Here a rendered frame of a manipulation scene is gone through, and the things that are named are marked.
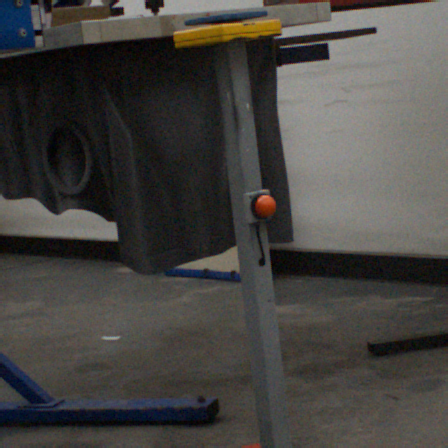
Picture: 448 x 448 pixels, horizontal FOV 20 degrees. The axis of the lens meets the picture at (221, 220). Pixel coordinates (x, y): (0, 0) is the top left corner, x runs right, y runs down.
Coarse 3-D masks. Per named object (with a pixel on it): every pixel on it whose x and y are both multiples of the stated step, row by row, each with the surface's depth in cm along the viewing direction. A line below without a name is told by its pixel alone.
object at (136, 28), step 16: (160, 16) 222; (176, 16) 224; (192, 16) 226; (272, 16) 238; (288, 16) 241; (304, 16) 243; (320, 16) 246; (48, 32) 220; (64, 32) 216; (80, 32) 212; (96, 32) 213; (112, 32) 215; (128, 32) 217; (144, 32) 220; (160, 32) 222; (48, 48) 220; (64, 48) 222
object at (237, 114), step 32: (192, 32) 206; (224, 32) 200; (256, 32) 205; (224, 64) 208; (224, 96) 209; (224, 128) 211; (256, 160) 211; (256, 192) 210; (256, 256) 211; (256, 288) 211; (256, 320) 213; (256, 352) 214; (256, 384) 216
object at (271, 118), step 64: (128, 64) 228; (192, 64) 237; (256, 64) 248; (128, 128) 230; (192, 128) 239; (256, 128) 249; (128, 192) 230; (192, 192) 239; (128, 256) 230; (192, 256) 239
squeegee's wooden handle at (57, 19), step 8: (56, 8) 277; (64, 8) 278; (72, 8) 279; (80, 8) 280; (88, 8) 282; (96, 8) 283; (104, 8) 284; (56, 16) 277; (64, 16) 278; (72, 16) 279; (80, 16) 280; (88, 16) 282; (96, 16) 283; (104, 16) 284; (56, 24) 277; (64, 24) 278
